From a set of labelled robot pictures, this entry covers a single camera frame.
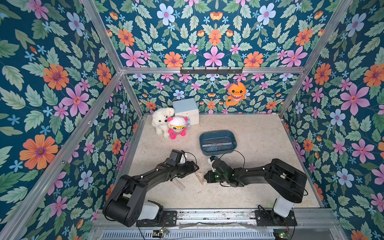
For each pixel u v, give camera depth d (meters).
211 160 0.84
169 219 0.73
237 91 0.98
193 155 0.80
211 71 0.93
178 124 0.95
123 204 0.42
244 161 0.94
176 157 0.72
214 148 0.99
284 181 0.47
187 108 1.02
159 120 0.93
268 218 0.73
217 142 1.03
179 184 0.85
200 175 0.88
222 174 0.70
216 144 1.01
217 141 1.04
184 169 0.80
